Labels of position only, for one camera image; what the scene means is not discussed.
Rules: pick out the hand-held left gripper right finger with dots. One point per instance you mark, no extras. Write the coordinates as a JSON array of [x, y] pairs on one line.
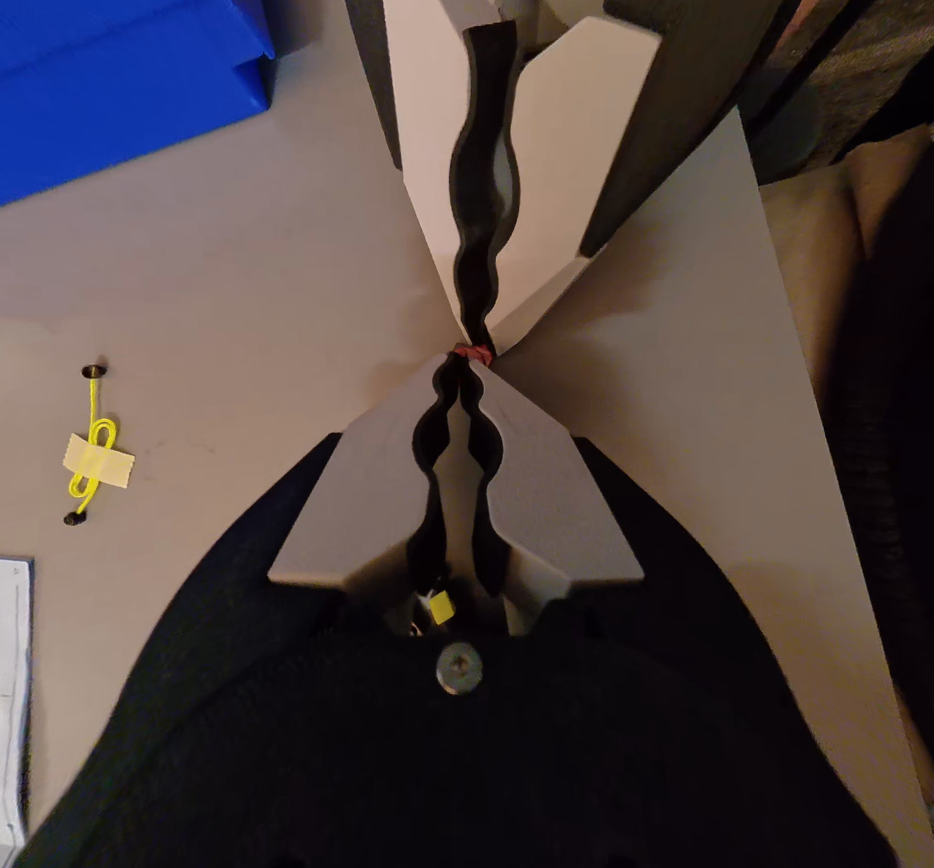
[[569, 510]]

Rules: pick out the black yellow lego spider model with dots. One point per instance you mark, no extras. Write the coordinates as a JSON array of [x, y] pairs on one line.
[[440, 605]]

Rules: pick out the red round lego piece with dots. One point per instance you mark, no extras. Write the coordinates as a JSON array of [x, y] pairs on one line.
[[473, 351]]

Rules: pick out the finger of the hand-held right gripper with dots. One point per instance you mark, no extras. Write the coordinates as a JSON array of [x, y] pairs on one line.
[[423, 80], [576, 138]]

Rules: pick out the blue plastic bin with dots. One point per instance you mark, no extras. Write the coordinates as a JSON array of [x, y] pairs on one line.
[[109, 58]]

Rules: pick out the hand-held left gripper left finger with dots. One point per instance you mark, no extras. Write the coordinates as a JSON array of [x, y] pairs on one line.
[[350, 510]]

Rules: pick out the person's dark knit sweater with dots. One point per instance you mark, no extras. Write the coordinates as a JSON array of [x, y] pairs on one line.
[[890, 445]]

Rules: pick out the lego instruction booklet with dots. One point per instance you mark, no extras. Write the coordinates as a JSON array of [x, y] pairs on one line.
[[13, 664]]

